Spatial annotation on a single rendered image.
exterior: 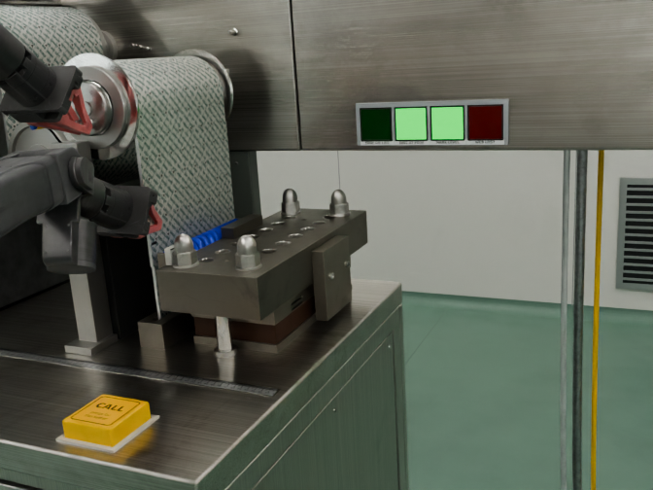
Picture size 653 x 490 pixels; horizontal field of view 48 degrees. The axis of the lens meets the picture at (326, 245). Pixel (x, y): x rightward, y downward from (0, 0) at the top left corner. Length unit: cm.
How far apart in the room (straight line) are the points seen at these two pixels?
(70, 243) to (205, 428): 27
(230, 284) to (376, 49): 47
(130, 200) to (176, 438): 33
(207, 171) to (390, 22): 38
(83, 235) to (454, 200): 289
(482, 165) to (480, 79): 244
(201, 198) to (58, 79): 32
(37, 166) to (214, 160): 45
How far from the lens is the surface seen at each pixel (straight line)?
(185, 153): 115
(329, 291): 111
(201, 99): 119
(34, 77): 96
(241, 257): 98
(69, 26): 134
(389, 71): 121
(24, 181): 80
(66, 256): 90
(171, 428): 88
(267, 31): 130
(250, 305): 96
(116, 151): 108
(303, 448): 100
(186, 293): 101
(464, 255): 372
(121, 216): 99
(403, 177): 371
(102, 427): 86
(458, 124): 118
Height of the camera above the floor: 131
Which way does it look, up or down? 15 degrees down
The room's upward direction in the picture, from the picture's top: 4 degrees counter-clockwise
